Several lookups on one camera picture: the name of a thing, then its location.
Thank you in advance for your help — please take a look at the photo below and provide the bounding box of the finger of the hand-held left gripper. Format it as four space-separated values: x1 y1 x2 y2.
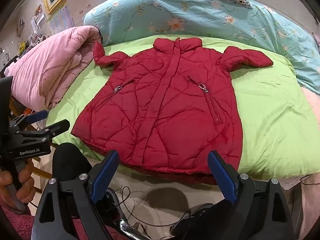
24 119 70 140
10 110 48 130

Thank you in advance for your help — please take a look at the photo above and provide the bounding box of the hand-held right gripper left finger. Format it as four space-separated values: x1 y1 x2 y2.
31 150 120 240

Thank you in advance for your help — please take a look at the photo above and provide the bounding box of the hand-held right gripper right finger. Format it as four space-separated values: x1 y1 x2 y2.
207 150 296 240

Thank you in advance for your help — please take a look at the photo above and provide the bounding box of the red quilted jacket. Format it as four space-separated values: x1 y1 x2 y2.
70 37 273 186

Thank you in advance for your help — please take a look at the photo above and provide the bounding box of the person's left hand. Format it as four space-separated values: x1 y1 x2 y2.
0 159 37 205

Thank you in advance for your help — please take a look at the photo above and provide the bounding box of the person's black pants leg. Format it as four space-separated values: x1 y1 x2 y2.
51 142 93 182

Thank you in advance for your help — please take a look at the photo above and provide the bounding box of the black shoe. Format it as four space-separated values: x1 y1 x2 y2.
106 187 152 240
170 202 216 236

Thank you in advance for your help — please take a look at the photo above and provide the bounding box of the pink quilt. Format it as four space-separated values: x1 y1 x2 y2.
6 25 103 109

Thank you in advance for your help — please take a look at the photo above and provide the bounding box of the green bed sheet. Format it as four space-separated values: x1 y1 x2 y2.
46 34 318 180

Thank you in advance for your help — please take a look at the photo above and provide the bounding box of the cluttered desk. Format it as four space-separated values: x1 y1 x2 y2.
0 4 49 63

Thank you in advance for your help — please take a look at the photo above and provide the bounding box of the blue floral duvet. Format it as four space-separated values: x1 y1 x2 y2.
82 0 320 95

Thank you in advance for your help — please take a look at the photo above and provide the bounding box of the black cable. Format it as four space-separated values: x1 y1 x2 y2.
299 173 316 186
119 185 192 228

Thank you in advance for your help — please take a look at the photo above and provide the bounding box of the wall calendar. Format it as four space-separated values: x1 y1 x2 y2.
49 4 75 36

